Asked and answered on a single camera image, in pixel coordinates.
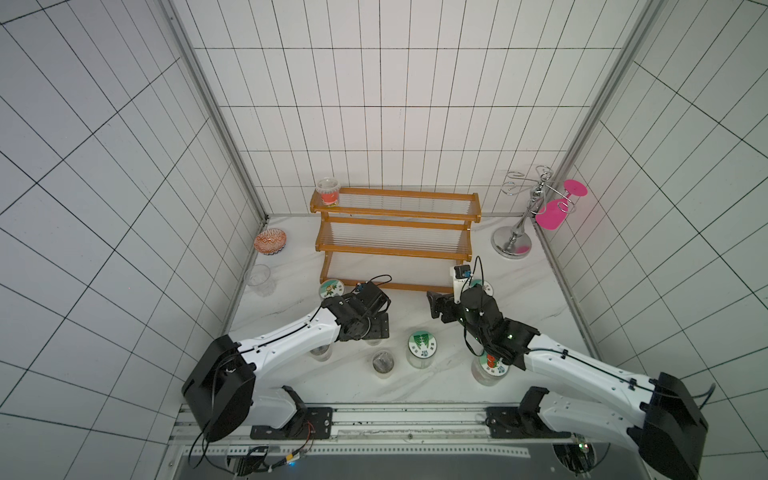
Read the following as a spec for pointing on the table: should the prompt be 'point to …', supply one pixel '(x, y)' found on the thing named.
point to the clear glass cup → (259, 279)
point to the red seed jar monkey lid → (331, 287)
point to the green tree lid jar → (421, 350)
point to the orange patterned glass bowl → (270, 241)
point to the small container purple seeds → (373, 342)
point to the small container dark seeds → (321, 353)
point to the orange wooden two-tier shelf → (409, 240)
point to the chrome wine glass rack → (514, 241)
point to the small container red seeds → (329, 188)
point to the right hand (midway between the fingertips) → (431, 292)
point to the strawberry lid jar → (488, 370)
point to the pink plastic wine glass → (552, 215)
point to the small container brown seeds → (383, 362)
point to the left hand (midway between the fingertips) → (366, 334)
